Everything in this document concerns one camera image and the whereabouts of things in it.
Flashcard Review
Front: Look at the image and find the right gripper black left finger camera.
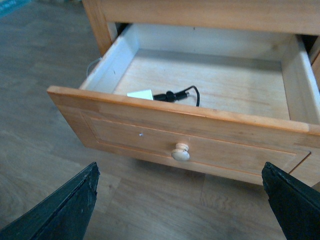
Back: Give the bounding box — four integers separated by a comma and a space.
0, 162, 100, 240

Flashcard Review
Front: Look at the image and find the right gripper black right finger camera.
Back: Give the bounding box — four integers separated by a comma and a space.
261, 162, 320, 240

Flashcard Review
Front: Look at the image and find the black charger cable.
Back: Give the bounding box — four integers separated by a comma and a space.
152, 85, 201, 108

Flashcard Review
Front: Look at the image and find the wooden drawer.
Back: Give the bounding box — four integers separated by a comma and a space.
46, 23, 320, 186

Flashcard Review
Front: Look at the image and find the white cable on floor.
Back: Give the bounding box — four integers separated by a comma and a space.
86, 57, 103, 78

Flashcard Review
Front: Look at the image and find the wooden nightstand cabinet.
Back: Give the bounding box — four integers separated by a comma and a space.
81, 0, 320, 188

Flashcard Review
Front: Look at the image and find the white charger adapter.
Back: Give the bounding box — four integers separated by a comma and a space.
127, 89, 154, 101

